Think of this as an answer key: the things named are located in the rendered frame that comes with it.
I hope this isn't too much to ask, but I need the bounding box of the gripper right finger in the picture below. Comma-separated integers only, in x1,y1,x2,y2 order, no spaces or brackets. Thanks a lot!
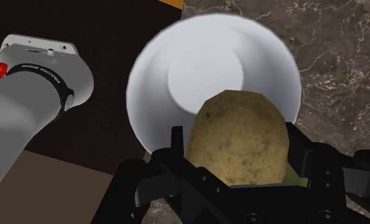
284,122,370,224

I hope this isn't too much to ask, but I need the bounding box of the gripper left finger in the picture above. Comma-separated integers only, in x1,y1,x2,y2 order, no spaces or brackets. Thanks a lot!
90,125,232,224

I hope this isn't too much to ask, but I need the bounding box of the brown potato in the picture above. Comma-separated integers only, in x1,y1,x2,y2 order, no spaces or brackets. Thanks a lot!
185,89,290,187

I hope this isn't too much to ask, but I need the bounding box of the yellow-green rounded thing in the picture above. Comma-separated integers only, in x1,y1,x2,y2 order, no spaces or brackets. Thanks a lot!
283,164,308,188

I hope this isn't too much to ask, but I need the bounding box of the white bowl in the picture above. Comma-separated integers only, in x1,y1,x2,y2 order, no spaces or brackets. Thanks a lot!
125,13,302,155

